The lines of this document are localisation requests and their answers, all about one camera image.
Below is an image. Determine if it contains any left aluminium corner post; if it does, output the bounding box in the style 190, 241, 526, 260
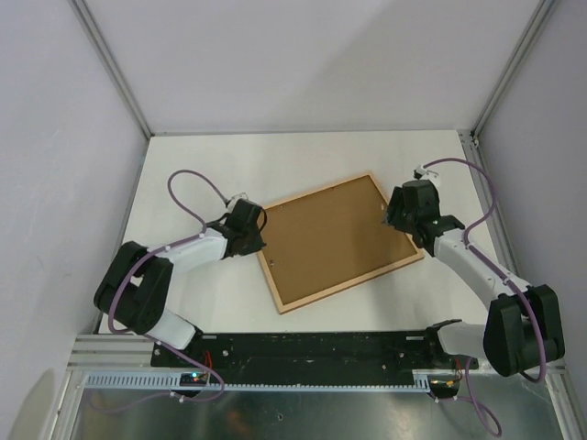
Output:
68, 0, 153, 140

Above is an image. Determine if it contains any wooden picture frame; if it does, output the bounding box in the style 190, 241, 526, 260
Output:
254, 172, 424, 315

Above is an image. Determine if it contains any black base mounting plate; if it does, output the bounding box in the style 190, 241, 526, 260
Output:
150, 330, 478, 387

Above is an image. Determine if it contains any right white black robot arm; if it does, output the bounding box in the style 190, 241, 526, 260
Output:
384, 180, 566, 377

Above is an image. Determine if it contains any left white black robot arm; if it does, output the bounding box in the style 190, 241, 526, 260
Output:
94, 198, 267, 367

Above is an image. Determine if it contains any grey slotted cable duct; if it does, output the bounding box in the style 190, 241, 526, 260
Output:
85, 371, 431, 393

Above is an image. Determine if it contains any brown frame backing board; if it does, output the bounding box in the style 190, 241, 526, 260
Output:
260, 177, 417, 306

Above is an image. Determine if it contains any aluminium corner post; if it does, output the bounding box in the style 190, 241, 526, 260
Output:
68, 0, 153, 140
470, 0, 560, 138

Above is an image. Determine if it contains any shiny metal floor sheet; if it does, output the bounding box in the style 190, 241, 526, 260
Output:
69, 375, 586, 439

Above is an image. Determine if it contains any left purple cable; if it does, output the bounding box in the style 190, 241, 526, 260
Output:
86, 170, 226, 413

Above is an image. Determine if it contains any right aluminium corner post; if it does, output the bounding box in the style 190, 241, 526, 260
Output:
470, 0, 560, 138

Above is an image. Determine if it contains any aluminium front rail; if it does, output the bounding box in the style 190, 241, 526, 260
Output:
67, 334, 566, 373

